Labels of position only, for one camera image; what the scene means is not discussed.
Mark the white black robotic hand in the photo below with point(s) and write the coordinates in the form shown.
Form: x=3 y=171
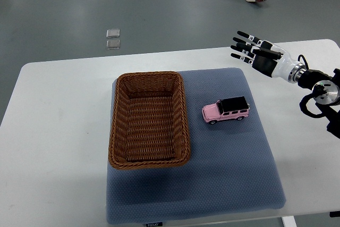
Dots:
x=267 y=57

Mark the pink toy car black roof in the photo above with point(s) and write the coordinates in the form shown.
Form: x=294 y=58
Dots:
x=236 y=108

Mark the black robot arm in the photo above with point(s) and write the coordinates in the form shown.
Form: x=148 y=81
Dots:
x=325 y=93

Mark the brown wicker basket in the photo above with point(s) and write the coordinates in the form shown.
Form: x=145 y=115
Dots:
x=149 y=127

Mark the blue-grey foam mat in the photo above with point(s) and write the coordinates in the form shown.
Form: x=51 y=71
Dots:
x=231 y=168

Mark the upper floor socket plate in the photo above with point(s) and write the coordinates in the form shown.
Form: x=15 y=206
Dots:
x=113 y=33

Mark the white table leg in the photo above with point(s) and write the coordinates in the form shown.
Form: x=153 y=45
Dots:
x=289 y=221

